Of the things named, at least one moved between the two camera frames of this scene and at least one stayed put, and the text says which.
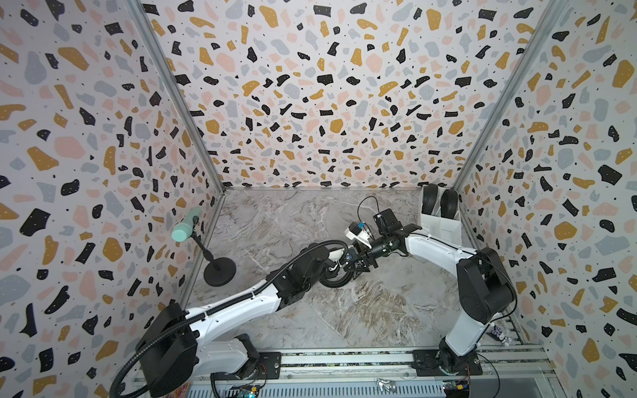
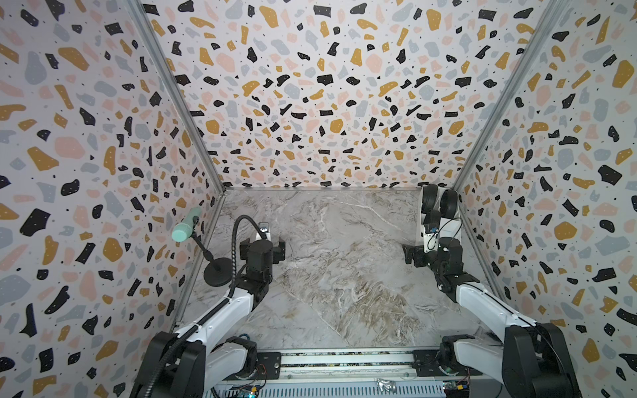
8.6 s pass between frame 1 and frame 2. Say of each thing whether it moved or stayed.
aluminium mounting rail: stayed
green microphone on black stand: stayed
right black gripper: moved
